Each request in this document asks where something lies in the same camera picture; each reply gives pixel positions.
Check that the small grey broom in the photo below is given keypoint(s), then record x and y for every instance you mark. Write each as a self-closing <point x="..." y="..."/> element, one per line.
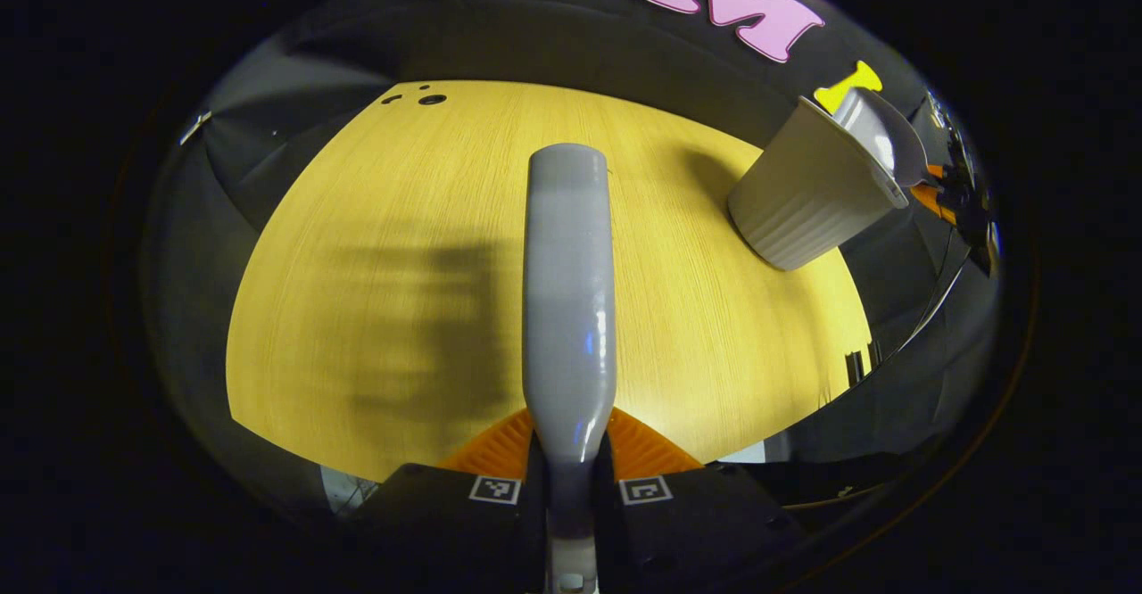
<point x="569" y="291"/>

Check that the white cloth tag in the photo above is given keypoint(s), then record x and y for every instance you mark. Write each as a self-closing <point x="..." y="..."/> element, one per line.
<point x="194" y="127"/>

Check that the grey dustpan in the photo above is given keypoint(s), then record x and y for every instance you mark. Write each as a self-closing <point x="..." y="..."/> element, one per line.
<point x="888" y="135"/>

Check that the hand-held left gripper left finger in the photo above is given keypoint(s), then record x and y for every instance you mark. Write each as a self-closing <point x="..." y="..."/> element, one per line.
<point x="446" y="527"/>

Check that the grey ribbed garbage bin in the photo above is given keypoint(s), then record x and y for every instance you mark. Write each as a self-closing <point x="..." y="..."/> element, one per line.
<point x="803" y="202"/>

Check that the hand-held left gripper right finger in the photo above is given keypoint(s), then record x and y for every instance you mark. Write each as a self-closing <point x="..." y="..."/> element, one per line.
<point x="696" y="527"/>

